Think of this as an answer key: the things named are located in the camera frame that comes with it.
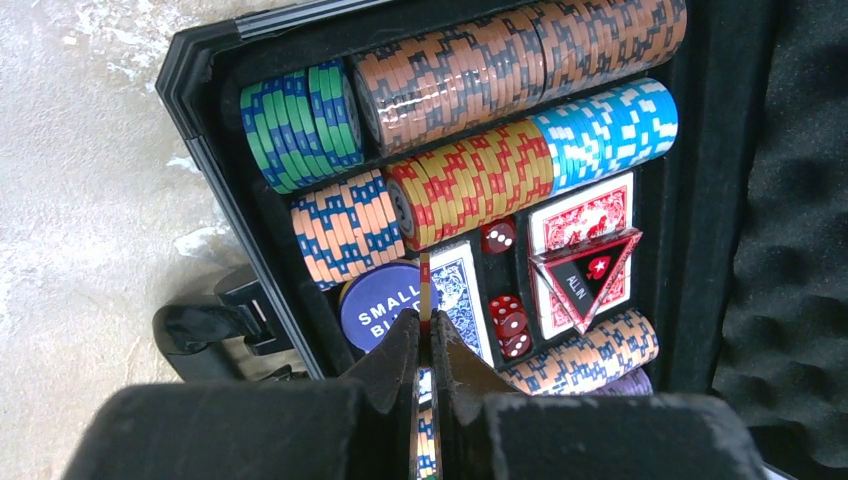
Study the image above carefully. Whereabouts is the brown poker chip row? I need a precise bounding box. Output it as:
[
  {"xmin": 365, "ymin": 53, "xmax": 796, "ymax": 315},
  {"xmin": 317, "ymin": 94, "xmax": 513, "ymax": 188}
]
[{"xmin": 351, "ymin": 0, "xmax": 687, "ymax": 155}]

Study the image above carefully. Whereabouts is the blue small blind button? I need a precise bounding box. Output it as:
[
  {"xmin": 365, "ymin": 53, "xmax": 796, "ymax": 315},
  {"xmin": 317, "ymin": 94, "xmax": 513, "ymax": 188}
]
[{"xmin": 339, "ymin": 261, "xmax": 421, "ymax": 353}]

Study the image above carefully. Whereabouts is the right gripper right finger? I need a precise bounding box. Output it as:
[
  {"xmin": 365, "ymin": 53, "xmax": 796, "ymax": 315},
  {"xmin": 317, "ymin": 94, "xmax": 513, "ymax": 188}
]
[{"xmin": 430, "ymin": 312, "xmax": 767, "ymax": 479}]

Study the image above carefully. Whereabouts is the red die in case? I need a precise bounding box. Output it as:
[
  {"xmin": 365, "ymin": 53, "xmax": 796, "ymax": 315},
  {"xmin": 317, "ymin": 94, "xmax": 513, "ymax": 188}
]
[{"xmin": 481, "ymin": 217, "xmax": 517, "ymax": 254}]

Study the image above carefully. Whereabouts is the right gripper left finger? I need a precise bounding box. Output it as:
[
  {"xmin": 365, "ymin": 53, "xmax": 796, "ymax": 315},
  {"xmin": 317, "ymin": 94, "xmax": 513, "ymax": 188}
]
[{"xmin": 66, "ymin": 309, "xmax": 420, "ymax": 479}]

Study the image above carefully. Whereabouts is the teal poker chip row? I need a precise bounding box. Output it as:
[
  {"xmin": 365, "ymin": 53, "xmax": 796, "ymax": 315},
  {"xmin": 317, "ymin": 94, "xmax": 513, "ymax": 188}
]
[{"xmin": 529, "ymin": 78, "xmax": 678, "ymax": 197}]

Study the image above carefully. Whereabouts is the red triangular dealer button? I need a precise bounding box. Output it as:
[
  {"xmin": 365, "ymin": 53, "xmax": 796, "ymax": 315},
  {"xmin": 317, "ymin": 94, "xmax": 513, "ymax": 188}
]
[{"xmin": 530, "ymin": 228, "xmax": 642, "ymax": 338}]

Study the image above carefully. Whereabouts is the black foam-lined poker case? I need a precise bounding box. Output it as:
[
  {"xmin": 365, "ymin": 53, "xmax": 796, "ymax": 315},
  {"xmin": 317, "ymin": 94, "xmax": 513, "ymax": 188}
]
[{"xmin": 156, "ymin": 1, "xmax": 847, "ymax": 479}]

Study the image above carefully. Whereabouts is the green blue chip stack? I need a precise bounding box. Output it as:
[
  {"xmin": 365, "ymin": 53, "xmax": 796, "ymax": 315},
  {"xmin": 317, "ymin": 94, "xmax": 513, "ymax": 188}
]
[{"xmin": 239, "ymin": 59, "xmax": 365, "ymax": 194}]

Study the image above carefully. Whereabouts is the blue playing card deck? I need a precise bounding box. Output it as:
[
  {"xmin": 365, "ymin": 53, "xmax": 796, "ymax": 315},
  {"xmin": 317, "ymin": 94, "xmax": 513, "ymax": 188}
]
[{"xmin": 430, "ymin": 240, "xmax": 494, "ymax": 367}]

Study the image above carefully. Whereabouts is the orange blue lower chip row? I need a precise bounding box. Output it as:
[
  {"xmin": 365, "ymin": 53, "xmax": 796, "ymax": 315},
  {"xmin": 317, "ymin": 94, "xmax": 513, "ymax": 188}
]
[{"xmin": 500, "ymin": 309, "xmax": 660, "ymax": 395}]

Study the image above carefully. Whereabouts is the orange blue chip stack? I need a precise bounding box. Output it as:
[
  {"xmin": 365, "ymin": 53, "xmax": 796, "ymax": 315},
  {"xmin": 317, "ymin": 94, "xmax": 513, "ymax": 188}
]
[{"xmin": 290, "ymin": 169, "xmax": 405, "ymax": 291}]

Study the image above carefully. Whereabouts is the red dice pair in case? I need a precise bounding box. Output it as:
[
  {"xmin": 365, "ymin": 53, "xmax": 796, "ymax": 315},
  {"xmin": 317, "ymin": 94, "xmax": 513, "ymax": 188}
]
[{"xmin": 489, "ymin": 295, "xmax": 532, "ymax": 360}]

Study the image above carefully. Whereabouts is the yellow red chip stack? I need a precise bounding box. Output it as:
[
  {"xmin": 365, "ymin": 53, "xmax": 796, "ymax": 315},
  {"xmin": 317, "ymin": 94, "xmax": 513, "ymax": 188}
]
[{"xmin": 382, "ymin": 119, "xmax": 554, "ymax": 251}]

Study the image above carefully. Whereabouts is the red playing card deck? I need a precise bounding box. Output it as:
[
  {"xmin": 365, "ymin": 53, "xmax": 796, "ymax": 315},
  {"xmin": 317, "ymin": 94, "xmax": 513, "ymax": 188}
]
[{"xmin": 528, "ymin": 172, "xmax": 635, "ymax": 340}]

